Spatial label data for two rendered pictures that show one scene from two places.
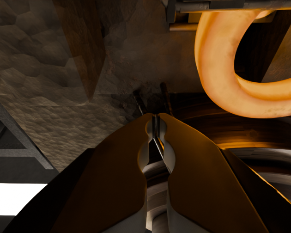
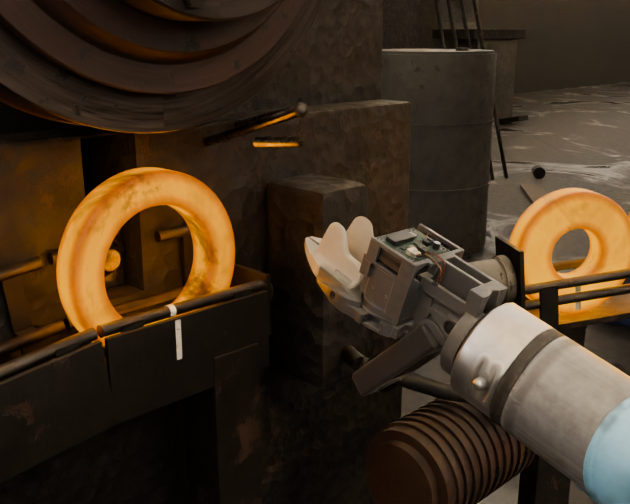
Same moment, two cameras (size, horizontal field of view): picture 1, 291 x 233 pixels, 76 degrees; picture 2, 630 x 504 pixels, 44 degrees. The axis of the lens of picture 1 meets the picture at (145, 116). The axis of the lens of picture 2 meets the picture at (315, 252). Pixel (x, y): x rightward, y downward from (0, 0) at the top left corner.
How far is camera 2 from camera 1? 77 cm
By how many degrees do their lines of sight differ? 73
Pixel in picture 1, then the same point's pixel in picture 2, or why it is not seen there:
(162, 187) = (276, 24)
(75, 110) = not seen: hidden behind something
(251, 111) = (175, 184)
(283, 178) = (118, 73)
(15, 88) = (363, 208)
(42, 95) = (351, 203)
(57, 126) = not seen: outside the picture
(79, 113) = not seen: hidden behind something
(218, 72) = (219, 231)
